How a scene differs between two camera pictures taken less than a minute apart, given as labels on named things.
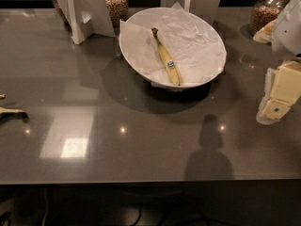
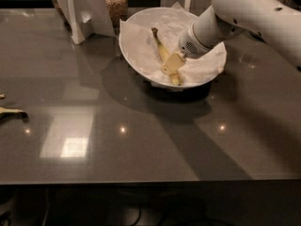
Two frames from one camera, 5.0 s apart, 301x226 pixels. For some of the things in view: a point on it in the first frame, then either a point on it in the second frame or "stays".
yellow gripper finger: [285, 91] -> [190, 46]
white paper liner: [193, 41] stays
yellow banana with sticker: [168, 58] stays
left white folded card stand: [84, 8] stays
